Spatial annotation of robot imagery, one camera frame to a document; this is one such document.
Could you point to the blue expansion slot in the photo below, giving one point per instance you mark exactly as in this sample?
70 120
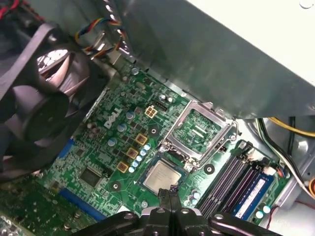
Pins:
65 150
81 204

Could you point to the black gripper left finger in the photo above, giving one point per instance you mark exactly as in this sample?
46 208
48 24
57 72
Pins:
155 221

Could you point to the black case fan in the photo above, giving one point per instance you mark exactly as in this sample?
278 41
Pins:
37 118

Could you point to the black RAM slot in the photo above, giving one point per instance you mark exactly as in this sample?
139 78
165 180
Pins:
232 180
222 174
242 186

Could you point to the black PC case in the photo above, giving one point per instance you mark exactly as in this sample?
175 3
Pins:
301 152

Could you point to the green motherboard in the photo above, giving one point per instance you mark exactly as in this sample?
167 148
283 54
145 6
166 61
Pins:
103 157

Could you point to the grey power supply unit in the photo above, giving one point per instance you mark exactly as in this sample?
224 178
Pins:
197 61

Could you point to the RAM stick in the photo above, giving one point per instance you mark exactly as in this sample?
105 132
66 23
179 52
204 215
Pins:
253 194

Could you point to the metal locking lever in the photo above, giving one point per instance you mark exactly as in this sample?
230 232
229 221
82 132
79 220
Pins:
237 129

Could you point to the silver CPU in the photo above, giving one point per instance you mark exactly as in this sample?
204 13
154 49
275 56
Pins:
160 174

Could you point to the metal socket cover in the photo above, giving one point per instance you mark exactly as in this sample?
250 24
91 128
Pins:
179 124

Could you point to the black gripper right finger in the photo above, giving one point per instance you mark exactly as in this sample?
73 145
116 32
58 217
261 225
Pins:
187 221

